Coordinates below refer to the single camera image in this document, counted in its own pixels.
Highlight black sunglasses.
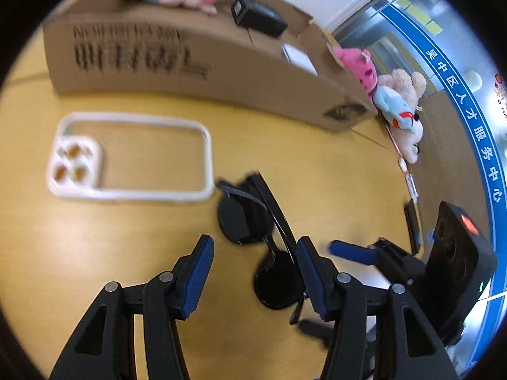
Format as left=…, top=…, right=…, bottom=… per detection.
left=216, top=172, right=306, bottom=325

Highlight clear white phone case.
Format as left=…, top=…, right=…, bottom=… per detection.
left=46, top=112, right=215, bottom=202

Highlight white switch box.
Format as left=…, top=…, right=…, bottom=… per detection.
left=282, top=44, right=318, bottom=76

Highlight black product box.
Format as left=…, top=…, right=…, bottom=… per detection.
left=231, top=0, right=288, bottom=38

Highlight beige bear plush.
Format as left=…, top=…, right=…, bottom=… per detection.
left=378, top=69, right=426, bottom=165

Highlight pink bear plush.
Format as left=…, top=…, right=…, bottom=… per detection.
left=332, top=46, right=378, bottom=96

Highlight shallow cardboard box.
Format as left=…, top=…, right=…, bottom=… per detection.
left=43, top=0, right=376, bottom=132

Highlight yellow sticky notes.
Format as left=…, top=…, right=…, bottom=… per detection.
left=395, top=0, right=443, bottom=36

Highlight white tag on string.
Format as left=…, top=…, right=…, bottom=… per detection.
left=405, top=173, right=419, bottom=204

